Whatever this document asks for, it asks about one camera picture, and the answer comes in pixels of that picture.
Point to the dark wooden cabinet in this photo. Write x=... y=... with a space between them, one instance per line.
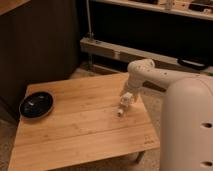
x=39 y=42

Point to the upper wooden shelf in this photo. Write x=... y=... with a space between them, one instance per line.
x=187 y=8

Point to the grey metal shelf beam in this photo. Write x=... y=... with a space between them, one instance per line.
x=126 y=54

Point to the wooden table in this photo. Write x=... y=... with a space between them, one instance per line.
x=82 y=127

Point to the black handle object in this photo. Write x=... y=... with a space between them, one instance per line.
x=192 y=66

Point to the small white bottle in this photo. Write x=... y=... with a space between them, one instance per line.
x=124 y=103

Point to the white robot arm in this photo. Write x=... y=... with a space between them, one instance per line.
x=186 y=126

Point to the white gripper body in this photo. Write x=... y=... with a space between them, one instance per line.
x=132 y=86

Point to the black ceramic bowl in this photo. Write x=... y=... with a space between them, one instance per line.
x=36 y=105

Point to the metal vertical pole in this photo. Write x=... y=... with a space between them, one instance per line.
x=90 y=32

